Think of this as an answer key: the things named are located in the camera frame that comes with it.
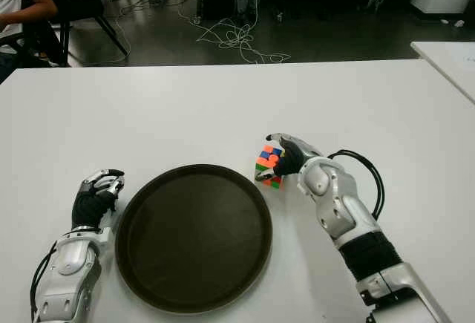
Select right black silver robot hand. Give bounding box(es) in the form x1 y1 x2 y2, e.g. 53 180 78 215
255 132 324 183

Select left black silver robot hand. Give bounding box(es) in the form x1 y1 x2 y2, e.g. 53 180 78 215
71 169 126 229

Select multicoloured Rubik's cube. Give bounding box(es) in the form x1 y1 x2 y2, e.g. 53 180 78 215
255 145 286 190

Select dark brown round plate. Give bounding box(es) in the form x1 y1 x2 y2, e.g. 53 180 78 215
114 163 274 311

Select black office chair with armrest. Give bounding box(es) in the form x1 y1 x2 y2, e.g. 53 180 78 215
0 22 71 68

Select white side table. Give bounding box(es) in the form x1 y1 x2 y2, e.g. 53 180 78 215
410 41 475 105

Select seated person in white shirt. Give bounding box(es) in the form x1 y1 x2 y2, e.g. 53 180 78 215
0 0 59 79

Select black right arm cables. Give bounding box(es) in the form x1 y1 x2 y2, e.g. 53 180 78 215
326 149 385 220

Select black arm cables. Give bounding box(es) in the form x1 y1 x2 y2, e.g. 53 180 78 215
326 149 385 220
30 248 59 323

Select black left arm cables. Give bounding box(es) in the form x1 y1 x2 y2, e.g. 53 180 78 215
30 248 59 323

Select tangled white floor cable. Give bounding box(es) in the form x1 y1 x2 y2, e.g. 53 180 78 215
177 3 292 65

